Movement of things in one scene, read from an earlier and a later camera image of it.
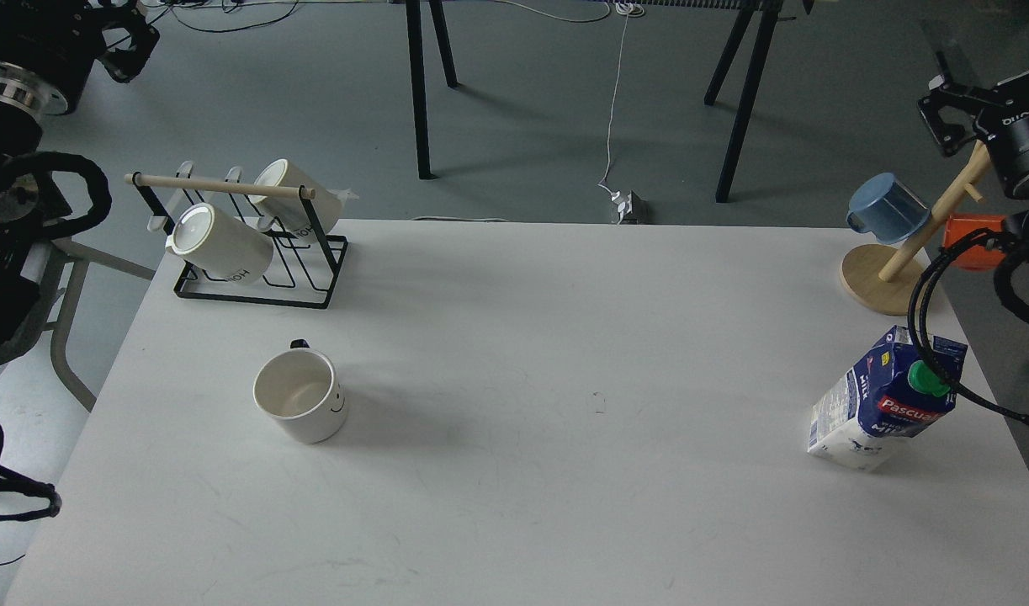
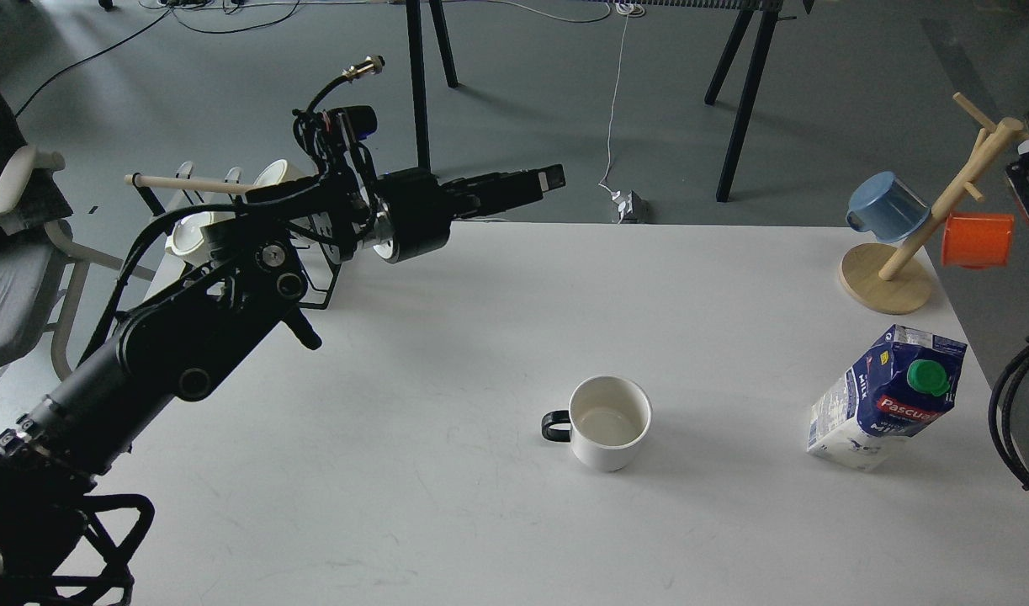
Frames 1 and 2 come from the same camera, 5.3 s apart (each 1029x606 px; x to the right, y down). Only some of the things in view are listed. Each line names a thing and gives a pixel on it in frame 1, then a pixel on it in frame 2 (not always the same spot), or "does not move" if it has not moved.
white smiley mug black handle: (298, 388) -> (607, 422)
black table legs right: (769, 10) does not move
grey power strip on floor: (638, 209) does not move
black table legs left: (415, 36) does not move
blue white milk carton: (885, 397) does not move
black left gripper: (39, 53) -> (420, 205)
